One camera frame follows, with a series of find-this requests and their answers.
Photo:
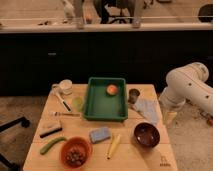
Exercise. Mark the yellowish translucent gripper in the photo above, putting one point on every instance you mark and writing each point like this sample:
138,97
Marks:
168,116

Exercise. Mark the red yellow apple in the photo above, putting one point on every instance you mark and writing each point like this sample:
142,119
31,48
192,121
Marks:
112,89

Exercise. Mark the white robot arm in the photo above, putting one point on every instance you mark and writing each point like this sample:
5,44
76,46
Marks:
186,83

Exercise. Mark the dark metal cup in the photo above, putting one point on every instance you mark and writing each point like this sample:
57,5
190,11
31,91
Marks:
133,95

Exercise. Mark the light blue cloth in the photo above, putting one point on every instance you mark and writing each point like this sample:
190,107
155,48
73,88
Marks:
148,109

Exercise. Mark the dark brown bowl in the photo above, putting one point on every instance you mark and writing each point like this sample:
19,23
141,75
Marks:
147,135

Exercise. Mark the yellow banana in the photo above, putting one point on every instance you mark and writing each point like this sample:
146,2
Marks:
114,146

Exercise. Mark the green plastic tray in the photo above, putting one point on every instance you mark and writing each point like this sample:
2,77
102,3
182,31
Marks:
100,106

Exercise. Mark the blue sponge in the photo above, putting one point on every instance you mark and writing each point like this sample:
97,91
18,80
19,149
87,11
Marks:
99,135

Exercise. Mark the orange bowl with nuts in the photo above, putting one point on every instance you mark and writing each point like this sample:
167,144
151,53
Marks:
75,154

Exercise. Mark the white mug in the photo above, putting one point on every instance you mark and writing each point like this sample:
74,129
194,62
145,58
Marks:
63,87

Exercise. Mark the white black marker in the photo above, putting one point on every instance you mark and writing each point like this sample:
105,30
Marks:
63,102

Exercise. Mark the black whiteboard eraser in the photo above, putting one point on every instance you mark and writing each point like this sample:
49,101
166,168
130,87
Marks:
50,128

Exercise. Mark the green cucumber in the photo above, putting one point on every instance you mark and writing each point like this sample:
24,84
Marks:
50,144

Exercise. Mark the small brush with handle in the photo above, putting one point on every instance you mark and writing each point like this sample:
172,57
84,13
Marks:
65,114

